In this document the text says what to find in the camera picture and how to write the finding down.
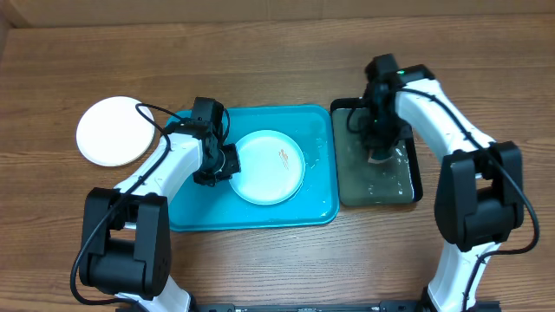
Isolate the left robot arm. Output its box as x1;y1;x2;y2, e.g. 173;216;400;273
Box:
70;120;240;311

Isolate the white pink plate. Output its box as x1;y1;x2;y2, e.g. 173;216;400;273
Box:
75;96;155;166

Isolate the teal plastic tray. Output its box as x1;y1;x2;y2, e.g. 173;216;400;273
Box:
169;105;340;231

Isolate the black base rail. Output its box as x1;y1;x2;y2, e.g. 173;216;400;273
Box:
190;301;504;312

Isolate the blue rimmed plate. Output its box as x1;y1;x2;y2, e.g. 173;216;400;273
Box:
230;130;305;205

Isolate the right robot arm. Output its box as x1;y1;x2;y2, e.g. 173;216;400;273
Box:
356;55;532;311

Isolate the green scrub sponge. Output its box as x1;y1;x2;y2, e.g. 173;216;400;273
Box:
368;147;394;164

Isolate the black water basin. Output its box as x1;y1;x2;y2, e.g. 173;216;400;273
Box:
330;98;423;207

